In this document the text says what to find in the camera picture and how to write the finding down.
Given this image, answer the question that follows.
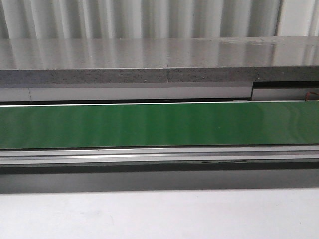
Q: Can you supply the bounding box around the green conveyor belt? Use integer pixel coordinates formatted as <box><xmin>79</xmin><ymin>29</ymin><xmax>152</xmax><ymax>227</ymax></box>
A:
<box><xmin>0</xmin><ymin>101</ymin><xmax>319</xmax><ymax>149</ymax></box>

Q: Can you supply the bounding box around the grey granite counter slab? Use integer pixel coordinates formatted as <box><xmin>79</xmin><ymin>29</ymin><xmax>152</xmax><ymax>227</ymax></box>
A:
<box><xmin>0</xmin><ymin>36</ymin><xmax>319</xmax><ymax>85</ymax></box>

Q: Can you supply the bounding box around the aluminium conveyor frame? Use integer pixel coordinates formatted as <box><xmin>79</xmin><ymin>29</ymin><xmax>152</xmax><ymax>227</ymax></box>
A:
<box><xmin>0</xmin><ymin>103</ymin><xmax>319</xmax><ymax>165</ymax></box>

